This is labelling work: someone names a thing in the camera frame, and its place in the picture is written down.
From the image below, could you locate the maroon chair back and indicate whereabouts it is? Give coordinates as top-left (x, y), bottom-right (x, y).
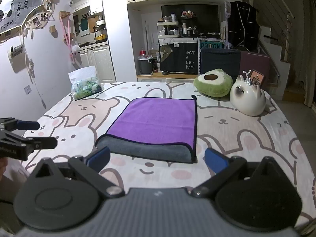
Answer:
top-left (239, 51), bottom-right (271, 84)

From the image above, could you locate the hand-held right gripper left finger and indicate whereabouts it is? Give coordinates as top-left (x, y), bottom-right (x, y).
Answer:
top-left (32, 146), bottom-right (125, 199)

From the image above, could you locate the printed bunny blanket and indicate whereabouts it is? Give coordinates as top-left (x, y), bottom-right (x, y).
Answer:
top-left (5, 81), bottom-right (312, 229)

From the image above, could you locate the avocado plush cushion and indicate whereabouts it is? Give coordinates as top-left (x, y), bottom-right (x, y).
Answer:
top-left (193, 68), bottom-right (234, 98)

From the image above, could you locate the silver ornament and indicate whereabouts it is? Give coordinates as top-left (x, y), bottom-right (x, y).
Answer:
top-left (242, 70), bottom-right (256, 86)

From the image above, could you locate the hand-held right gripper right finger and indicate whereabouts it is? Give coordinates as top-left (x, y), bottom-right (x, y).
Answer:
top-left (191, 148), bottom-right (285, 198)

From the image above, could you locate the panda wall poster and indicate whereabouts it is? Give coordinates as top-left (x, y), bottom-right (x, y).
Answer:
top-left (0, 0), bottom-right (49, 34)

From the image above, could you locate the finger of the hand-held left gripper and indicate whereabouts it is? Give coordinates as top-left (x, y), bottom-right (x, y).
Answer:
top-left (0, 118), bottom-right (40, 132)
top-left (0, 131), bottom-right (58, 151)

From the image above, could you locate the black storage rack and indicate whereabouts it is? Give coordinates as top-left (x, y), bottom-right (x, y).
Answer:
top-left (180, 16), bottom-right (198, 36)

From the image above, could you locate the pink hanging strap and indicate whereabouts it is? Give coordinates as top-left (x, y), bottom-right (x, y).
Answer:
top-left (59, 11), bottom-right (81, 65)

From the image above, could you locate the small orange sign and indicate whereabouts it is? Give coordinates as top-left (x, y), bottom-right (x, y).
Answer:
top-left (248, 70), bottom-right (264, 87)

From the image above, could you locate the white wall holder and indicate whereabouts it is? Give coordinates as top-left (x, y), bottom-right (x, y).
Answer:
top-left (8, 43), bottom-right (25, 60)

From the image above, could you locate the stair railing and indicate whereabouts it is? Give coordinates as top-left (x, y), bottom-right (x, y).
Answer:
top-left (249, 0), bottom-right (296, 62)

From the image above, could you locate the grey trash bin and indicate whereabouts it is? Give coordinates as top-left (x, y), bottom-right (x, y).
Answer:
top-left (138, 58), bottom-right (156, 75)

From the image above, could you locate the black printed cabinet curtain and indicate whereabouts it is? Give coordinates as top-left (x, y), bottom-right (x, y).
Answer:
top-left (159, 41), bottom-right (199, 75)

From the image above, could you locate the teal sign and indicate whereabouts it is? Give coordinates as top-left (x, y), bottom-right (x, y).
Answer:
top-left (198, 39), bottom-right (227, 50)

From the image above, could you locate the purple grey towel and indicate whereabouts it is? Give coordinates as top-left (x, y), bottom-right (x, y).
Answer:
top-left (95, 95), bottom-right (198, 164)

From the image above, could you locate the clear plastic bag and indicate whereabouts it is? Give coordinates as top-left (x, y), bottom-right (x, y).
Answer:
top-left (68, 65), bottom-right (103, 101)

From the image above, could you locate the dark blue chair back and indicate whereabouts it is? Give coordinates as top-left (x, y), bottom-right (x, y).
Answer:
top-left (200, 48), bottom-right (241, 76)

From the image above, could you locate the white ceramic cat figure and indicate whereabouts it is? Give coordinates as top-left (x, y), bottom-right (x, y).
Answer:
top-left (229, 75), bottom-right (266, 117)

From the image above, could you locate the white storage rack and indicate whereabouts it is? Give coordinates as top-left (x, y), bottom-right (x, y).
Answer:
top-left (157, 21), bottom-right (181, 39)

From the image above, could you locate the black jacket white trim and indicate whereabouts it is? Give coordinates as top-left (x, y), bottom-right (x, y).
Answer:
top-left (227, 1), bottom-right (260, 50)

